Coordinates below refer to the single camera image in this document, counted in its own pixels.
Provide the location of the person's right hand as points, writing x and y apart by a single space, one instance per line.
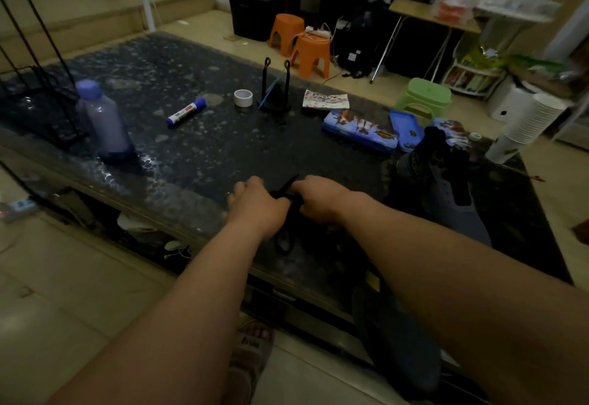
324 200

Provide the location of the person's left hand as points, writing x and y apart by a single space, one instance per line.
257 209

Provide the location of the person's right fingers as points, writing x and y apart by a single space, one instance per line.
307 187

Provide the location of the person's left fingers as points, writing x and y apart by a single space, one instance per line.
246 188

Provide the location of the person's left forearm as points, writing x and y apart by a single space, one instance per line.
184 322

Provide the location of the person's right forearm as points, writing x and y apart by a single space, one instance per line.
460 289

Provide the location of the blue printed pencil case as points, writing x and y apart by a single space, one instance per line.
360 129

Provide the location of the printed sticker sheet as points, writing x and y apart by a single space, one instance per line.
325 100

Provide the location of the white tape roll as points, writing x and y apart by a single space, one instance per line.
243 98

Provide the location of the blue and white marker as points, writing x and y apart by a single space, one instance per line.
186 112

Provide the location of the blue plastic tray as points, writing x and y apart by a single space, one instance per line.
406 129

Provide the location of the orange plastic stool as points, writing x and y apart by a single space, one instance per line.
286 32
312 54

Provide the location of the green plastic stool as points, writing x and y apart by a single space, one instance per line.
424 98

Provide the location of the black backpack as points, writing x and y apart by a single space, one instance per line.
359 46

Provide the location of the grey sock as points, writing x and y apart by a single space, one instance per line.
460 209

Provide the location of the printed card pack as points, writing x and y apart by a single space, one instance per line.
451 129

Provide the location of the purple plastic water bottle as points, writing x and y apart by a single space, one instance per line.
103 122

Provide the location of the black plastic bin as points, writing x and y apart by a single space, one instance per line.
253 16

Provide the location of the person's sandal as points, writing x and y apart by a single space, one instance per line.
248 363

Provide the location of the person's dark trouser leg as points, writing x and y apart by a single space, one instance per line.
395 340

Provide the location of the wooden folding table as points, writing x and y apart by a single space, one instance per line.
428 27

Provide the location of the white shelf rack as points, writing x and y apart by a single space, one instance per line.
474 73

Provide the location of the stack of white paper cups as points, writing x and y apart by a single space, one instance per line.
527 126

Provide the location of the white power strip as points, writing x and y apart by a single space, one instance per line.
18 209

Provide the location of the red and white plastic bag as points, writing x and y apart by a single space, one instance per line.
455 2

